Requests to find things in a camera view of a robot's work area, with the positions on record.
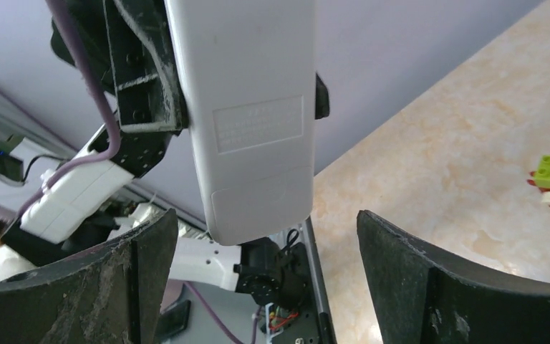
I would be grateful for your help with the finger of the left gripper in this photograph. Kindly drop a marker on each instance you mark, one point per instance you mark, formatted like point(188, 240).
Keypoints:
point(322, 102)
point(144, 72)

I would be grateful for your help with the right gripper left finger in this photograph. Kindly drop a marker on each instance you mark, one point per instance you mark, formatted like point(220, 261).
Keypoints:
point(109, 293)

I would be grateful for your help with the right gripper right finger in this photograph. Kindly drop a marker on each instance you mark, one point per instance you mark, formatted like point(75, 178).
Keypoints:
point(422, 293)

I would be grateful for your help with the white remote control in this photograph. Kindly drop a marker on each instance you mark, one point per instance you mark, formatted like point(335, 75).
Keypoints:
point(247, 72)

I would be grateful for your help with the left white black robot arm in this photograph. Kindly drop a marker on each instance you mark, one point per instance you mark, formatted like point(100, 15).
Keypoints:
point(87, 199)

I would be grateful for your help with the person in white shirt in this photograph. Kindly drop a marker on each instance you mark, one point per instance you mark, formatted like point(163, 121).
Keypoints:
point(0, 256)

